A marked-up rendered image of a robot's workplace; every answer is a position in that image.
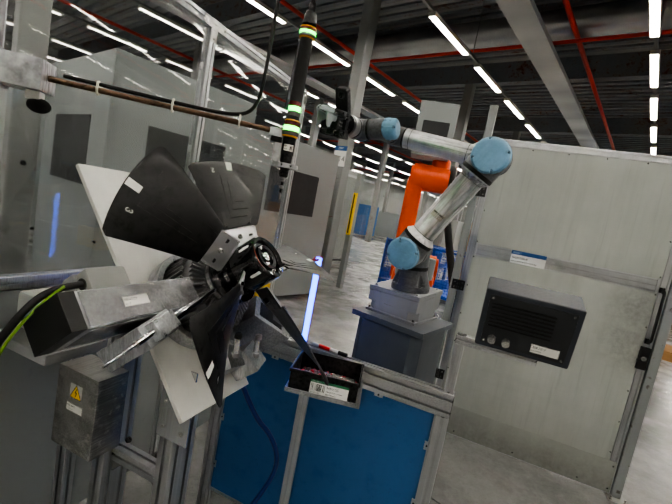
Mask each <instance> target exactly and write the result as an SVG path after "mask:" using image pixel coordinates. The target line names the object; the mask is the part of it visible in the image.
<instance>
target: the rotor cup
mask: <svg viewBox="0 0 672 504"><path fill-rule="evenodd" d="M247 245H248V248H246V249H244V250H243V251H241V252H240V253H239V250H241V249H242V248H244V247H245V246H247ZM265 253H266V254H268V255H269V257H270V260H269V261H267V260H266V259H265V258H264V254H265ZM242 269H244V271H245V279H244V282H245V283H244V286H243V291H244V294H243V295H242V296H241V303H239V304H242V303H245V302H247V301H249V300H250V299H251V298H252V297H253V296H254V293H255V290H258V289H260V288H262V287H263V286H265V285H267V284H269V283H270V282H272V281H274V280H276V279H277V278H279V277H280V276H281V274H282V271H283V266H282V261H281V258H280V255H279V253H278V252H277V250H276V249H275V247H274V246H273V245H272V244H271V243H270V242H269V241H268V240H266V239H265V238H263V237H261V236H255V237H253V238H251V239H249V240H248V241H246V242H245V243H243V244H242V245H240V246H239V247H237V248H236V250H235V251H234V253H233V254H232V256H231V257H230V258H229V260H228V261H227V263H226V264H225V266H224V267H223V268H222V270H220V271H219V272H218V271H217V270H215V269H213V268H212V267H210V273H211V277H212V280H213V282H214V284H215V286H216V288H217V289H218V291H219V292H220V293H221V294H222V295H223V296H224V295H225V294H226V293H228V292H229V291H230V290H231V289H232V287H235V286H236V284H237V281H238V279H239V276H240V274H241V272H242ZM259 271H260V272H261V274H259V275H257V276H256V277H254V278H251V277H250V276H252V275H253V274H255V273H257V272H259Z"/></svg>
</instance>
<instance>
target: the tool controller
mask: <svg viewBox="0 0 672 504"><path fill-rule="evenodd" d="M586 314H587V311H586V308H585V305H584V302H583V299H582V297H580V296H576V295H571V294H567V293H563V292H558V291H554V290H549V289H545V288H540V287H536V286H532V285H527V284H523V283H518V282H514V281H509V280H505V279H501V278H496V277H490V278H489V281H488V285H487V290H486V294H485V298H484V302H483V306H482V311H481V315H480V319H479V323H478V327H477V332H476V336H475V343H477V344H481V345H484V346H488V347H491V348H495V349H498V350H502V351H505V352H509V353H512V354H515V355H519V356H522V357H526V358H529V359H533V360H536V361H540V362H543V363H547V364H550V365H554V366H557V367H561V368H564V369H567V368H568V366H569V363H570V361H571V358H572V355H573V352H574V349H575V346H576V343H577V340H578V337H579V334H580V332H581V329H582V326H583V323H584V320H585V317H586Z"/></svg>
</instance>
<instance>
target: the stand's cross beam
mask: <svg viewBox="0 0 672 504"><path fill-rule="evenodd" d="M111 460H113V461H115V462H116V463H118V464H120V465H122V466H123V467H125V468H127V469H129V470H130V471H132V472H134V473H136V474H137V475H139V476H141V477H142V478H144V479H146V480H148V481H149V482H151V483H153V480H154V473H155V466H156V460H157V458H155V457H153V456H152V455H150V454H148V453H146V452H144V451H142V450H140V449H139V448H137V447H135V446H133V445H131V444H129V443H126V442H125V441H123V442H121V443H119V446H117V447H115V448H113V449H112V455H111Z"/></svg>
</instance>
